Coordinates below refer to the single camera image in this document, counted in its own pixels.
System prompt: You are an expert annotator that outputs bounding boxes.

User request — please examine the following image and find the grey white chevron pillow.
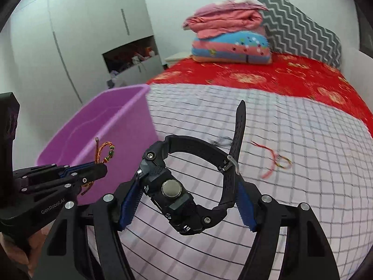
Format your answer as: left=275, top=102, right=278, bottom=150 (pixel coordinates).
left=251, top=0, right=342, bottom=67

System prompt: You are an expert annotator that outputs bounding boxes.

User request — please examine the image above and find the red patterned bedspread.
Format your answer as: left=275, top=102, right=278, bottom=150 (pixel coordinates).
left=146, top=53, right=373, bottom=136

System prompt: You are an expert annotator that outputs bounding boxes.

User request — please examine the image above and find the red multicolour braided cord bracelet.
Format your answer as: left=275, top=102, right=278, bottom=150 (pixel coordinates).
left=251, top=140, right=293, bottom=179

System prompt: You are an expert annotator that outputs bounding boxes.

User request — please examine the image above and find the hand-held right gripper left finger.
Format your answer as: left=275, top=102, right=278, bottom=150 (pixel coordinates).
left=33, top=178, right=146, bottom=280

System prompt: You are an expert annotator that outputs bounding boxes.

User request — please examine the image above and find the person's left hand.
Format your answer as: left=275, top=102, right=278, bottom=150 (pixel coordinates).
left=0, top=229, right=47, bottom=280

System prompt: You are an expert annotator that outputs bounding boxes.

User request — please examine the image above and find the brown gold cord bracelet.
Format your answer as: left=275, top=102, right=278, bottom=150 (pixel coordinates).
left=81, top=138, right=115, bottom=196

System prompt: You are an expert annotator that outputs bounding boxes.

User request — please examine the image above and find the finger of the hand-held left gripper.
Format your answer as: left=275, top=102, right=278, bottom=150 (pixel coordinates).
left=12, top=163, right=97, bottom=188
left=20, top=163, right=108, bottom=195

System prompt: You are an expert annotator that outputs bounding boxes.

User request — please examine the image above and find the wardrobe niche clutter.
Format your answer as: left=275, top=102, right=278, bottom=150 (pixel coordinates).
left=102, top=35, right=164, bottom=75

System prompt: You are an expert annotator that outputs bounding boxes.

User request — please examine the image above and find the black wrist watch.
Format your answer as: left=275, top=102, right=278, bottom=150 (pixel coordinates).
left=135, top=100, right=248, bottom=236

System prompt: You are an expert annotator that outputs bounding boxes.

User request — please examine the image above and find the white wardrobe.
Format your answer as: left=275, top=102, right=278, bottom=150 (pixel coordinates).
left=10, top=0, right=165, bottom=108

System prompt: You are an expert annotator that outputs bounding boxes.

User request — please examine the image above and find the purple plastic bin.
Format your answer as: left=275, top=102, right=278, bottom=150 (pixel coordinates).
left=36, top=84, right=159, bottom=206

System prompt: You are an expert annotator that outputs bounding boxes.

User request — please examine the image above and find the white nightstand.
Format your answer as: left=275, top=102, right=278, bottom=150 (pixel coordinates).
left=164, top=52, right=193, bottom=69

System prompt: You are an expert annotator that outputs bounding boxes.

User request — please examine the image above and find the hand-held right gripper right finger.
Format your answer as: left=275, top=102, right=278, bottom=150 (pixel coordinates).
left=235, top=181, right=341, bottom=280

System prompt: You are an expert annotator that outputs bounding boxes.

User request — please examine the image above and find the white black checked sheet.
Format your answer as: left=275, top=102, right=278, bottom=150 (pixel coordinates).
left=87, top=83, right=373, bottom=280

